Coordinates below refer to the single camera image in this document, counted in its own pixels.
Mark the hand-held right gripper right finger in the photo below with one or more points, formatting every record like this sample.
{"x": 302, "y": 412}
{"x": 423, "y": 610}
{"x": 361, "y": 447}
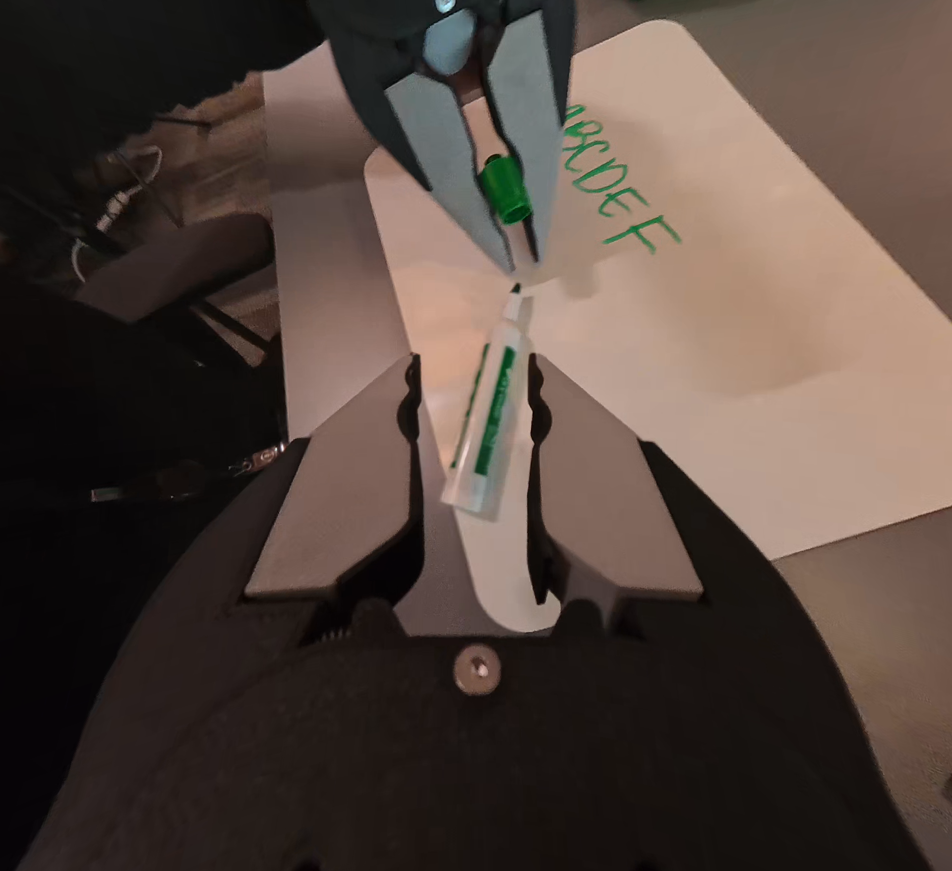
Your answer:
{"x": 610, "y": 506}

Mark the green dry erase marker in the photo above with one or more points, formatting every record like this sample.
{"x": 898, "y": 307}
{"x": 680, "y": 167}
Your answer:
{"x": 483, "y": 440}

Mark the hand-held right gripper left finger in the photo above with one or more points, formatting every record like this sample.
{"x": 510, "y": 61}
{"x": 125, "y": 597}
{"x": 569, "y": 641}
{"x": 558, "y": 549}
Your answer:
{"x": 342, "y": 506}

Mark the white whiteboard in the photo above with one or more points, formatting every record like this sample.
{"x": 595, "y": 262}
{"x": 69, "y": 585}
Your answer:
{"x": 744, "y": 402}

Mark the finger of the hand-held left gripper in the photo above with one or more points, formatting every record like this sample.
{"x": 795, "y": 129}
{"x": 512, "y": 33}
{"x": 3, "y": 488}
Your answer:
{"x": 532, "y": 90}
{"x": 439, "y": 142}

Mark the green marker cap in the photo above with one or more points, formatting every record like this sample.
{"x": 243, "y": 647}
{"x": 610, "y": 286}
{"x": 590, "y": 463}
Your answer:
{"x": 502, "y": 191}

